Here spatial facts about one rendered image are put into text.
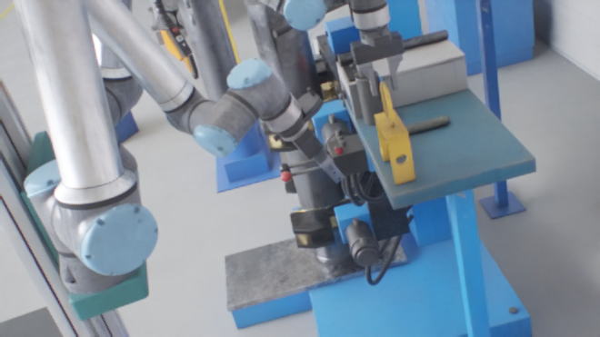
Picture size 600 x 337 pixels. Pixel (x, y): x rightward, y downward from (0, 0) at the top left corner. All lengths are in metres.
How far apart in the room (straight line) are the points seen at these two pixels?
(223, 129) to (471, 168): 0.79
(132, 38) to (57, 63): 0.24
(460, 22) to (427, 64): 2.58
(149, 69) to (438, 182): 0.85
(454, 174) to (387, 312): 1.11
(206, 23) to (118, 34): 2.54
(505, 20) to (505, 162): 3.12
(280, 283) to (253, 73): 1.82
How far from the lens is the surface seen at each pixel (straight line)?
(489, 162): 1.92
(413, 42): 2.41
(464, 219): 1.98
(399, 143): 1.81
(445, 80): 2.31
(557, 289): 3.08
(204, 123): 1.41
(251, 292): 3.11
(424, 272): 3.02
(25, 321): 2.31
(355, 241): 2.59
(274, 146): 2.54
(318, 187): 2.87
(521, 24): 5.02
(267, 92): 1.42
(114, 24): 1.39
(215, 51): 3.97
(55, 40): 1.20
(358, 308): 2.91
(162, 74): 1.45
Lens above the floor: 2.06
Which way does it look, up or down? 30 degrees down
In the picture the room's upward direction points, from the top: 14 degrees counter-clockwise
